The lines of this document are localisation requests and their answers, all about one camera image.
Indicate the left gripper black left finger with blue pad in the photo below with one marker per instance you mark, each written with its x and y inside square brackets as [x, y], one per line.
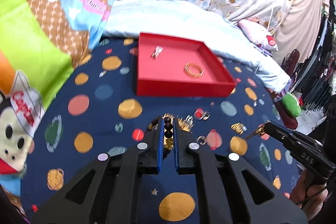
[108, 189]

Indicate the pink white plush toy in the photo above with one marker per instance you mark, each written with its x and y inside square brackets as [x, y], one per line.
[258, 35]

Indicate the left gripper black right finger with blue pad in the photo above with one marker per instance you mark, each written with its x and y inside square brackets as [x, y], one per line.
[229, 189]

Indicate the green plush cushion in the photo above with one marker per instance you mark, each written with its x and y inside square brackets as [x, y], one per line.
[291, 105]

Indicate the light blue pillow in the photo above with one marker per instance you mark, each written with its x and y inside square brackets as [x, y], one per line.
[129, 18]

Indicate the colourful monkey cartoon blanket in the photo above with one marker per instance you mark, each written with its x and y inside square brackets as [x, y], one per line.
[42, 42]

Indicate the gold chain bangle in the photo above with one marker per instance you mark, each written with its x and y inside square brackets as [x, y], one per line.
[194, 70]

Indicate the red cardboard tray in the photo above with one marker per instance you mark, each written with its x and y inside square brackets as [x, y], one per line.
[160, 68]

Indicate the person's right hand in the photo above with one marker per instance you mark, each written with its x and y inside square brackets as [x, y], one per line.
[318, 194]

